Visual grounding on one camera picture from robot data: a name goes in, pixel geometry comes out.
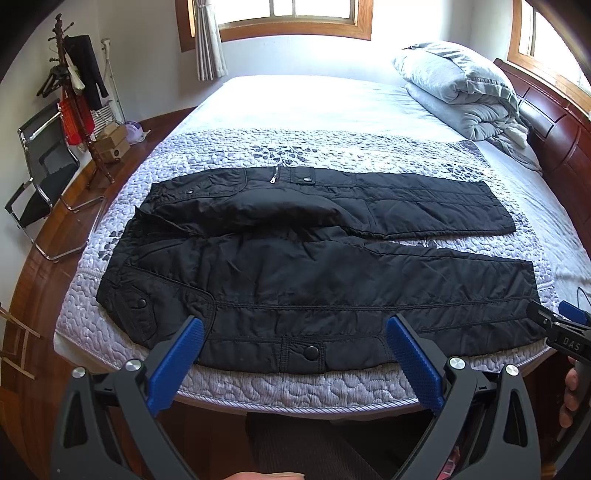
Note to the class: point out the right hand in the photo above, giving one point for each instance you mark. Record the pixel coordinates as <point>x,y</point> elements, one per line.
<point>571,401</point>

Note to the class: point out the black garment on rack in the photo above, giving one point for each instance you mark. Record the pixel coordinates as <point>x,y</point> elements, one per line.
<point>81,52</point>

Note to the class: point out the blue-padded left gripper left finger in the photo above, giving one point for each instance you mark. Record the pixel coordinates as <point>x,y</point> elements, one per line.
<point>85,445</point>

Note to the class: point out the light wooden chair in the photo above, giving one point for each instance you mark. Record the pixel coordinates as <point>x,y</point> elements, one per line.
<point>16,356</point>

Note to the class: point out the wooden framed side window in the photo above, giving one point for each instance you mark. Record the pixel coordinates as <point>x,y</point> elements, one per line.
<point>537,47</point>

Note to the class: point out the cardboard boxes stack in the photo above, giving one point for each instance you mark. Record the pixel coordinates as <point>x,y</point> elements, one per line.
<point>112,144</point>

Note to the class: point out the white purple small appliance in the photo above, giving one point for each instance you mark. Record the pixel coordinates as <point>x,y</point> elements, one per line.
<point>134,132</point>

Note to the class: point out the red garment on rack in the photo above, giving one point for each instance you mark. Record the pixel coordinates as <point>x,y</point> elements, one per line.
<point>75,115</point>

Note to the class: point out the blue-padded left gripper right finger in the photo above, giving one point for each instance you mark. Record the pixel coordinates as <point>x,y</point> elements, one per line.
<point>483,426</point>

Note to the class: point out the wooden coat rack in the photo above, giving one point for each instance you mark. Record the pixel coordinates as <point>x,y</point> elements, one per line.
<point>64,79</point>

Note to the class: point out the quilted grey mattress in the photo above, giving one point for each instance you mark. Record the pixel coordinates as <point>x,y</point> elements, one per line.
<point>337,124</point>

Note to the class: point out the dark wooden headboard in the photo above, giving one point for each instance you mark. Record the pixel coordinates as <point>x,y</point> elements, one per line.
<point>560,137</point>

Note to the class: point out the white curtain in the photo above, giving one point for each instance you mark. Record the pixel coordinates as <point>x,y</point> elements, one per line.
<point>208,45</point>

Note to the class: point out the black padded pants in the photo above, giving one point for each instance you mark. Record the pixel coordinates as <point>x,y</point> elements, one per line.
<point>297,270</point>

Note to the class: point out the folded grey duvet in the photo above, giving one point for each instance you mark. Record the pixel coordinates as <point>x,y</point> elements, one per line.
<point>469,93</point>

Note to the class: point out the black mesh cantilever chair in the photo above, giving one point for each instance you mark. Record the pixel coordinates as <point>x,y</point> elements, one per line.
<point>52,166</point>

